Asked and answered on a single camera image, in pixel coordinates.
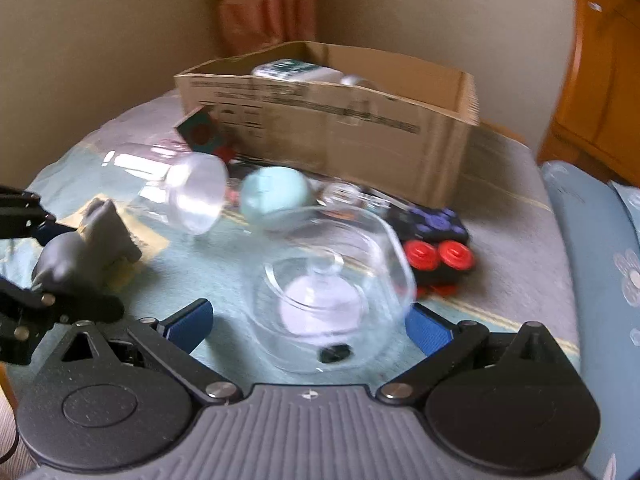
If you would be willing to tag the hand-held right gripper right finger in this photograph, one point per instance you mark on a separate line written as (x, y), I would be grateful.
(426, 329)

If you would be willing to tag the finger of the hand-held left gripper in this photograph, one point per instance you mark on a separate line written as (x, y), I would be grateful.
(20, 210)
(30, 310)

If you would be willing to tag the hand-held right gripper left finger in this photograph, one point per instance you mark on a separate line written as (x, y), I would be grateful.
(189, 324)

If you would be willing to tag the red and black tool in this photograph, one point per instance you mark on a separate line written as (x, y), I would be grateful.
(440, 260)

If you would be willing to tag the grey animal toy figure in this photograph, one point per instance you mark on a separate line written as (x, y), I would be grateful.
(85, 250)

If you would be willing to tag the clear plastic bag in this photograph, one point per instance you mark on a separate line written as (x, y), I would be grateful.
(325, 300)

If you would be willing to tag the clear glass jar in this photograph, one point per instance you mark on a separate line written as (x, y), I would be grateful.
(195, 195)

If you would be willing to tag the light blue ball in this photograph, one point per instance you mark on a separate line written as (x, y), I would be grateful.
(275, 197)

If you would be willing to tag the brown cardboard box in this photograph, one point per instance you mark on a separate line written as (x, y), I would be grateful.
(350, 125)

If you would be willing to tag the black remote control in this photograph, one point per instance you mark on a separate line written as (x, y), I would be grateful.
(430, 225)

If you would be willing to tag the small clear glass cup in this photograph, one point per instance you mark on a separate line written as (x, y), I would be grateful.
(341, 195)

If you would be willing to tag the teal red small cube box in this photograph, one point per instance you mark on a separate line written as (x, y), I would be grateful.
(200, 132)

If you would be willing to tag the green white plastic bottle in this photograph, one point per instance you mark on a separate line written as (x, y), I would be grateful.
(295, 69)

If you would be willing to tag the orange wooden headboard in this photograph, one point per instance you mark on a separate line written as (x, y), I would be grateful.
(595, 85)

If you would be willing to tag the pink striped curtain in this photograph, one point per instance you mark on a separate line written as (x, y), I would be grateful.
(265, 10)

